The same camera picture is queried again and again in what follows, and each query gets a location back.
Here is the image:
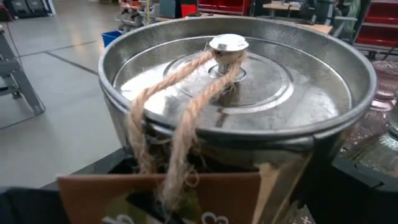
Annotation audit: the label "pink ribbed glass candlestick holder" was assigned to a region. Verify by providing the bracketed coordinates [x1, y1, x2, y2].
[341, 60, 398, 156]

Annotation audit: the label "grey metal stand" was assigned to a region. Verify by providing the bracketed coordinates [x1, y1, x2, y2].
[0, 24, 47, 116]

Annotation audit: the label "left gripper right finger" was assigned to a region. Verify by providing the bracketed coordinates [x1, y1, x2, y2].
[298, 157, 398, 224]

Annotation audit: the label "wooden table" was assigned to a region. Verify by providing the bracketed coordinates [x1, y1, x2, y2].
[262, 2, 333, 35]

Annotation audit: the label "black cases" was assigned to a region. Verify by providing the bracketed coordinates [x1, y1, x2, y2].
[2, 0, 52, 18]

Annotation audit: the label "silver candle tin with twine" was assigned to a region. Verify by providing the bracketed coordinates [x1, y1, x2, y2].
[58, 16, 379, 224]

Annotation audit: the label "jute twine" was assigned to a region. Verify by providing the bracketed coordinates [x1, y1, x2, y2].
[127, 49, 249, 212]

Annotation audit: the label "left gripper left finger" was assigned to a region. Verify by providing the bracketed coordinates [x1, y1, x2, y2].
[0, 185, 71, 224]

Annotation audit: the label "blue bin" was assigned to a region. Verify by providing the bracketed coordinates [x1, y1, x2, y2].
[101, 29, 124, 48]

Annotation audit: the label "clear ribbed glass candlestick holder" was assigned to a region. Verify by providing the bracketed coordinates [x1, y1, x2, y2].
[354, 93, 398, 178]

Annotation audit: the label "equipment cart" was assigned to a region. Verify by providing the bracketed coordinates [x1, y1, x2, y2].
[116, 0, 156, 32]

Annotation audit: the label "red bin rack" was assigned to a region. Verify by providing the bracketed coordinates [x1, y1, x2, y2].
[354, 0, 398, 54]

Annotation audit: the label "red storage bins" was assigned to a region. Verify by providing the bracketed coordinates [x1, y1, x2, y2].
[197, 0, 251, 16]

